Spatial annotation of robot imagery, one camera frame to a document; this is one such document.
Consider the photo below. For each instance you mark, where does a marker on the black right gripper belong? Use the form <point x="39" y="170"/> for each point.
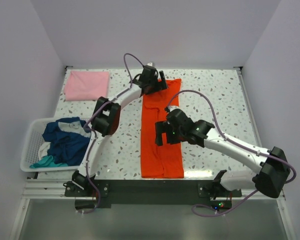
<point x="163" y="127"/>

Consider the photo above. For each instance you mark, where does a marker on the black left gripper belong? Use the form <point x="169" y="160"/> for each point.
<point x="160" y="85"/>

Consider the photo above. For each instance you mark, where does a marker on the orange t shirt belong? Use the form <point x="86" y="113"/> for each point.
<point x="159" y="159"/>

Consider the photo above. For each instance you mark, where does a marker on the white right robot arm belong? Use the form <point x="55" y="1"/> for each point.
<point x="268" y="169"/>

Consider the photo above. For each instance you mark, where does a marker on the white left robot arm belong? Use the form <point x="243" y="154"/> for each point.
<point x="106" y="118"/>

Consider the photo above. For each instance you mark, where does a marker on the folded pink t shirt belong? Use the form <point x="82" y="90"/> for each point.
<point x="86" y="85"/>

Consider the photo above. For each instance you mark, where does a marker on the navy blue t shirt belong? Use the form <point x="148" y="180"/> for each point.
<point x="68" y="140"/>

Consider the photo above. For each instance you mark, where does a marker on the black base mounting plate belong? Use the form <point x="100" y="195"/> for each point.
<point x="149" y="192"/>

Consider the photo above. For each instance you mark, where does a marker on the teal t shirt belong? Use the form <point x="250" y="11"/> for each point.
<point x="47" y="161"/>

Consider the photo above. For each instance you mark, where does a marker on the white garment in basket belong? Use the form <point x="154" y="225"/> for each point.
<point x="43" y="150"/>

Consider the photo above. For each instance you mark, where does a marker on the white plastic laundry basket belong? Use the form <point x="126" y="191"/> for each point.
<point x="34" y="140"/>

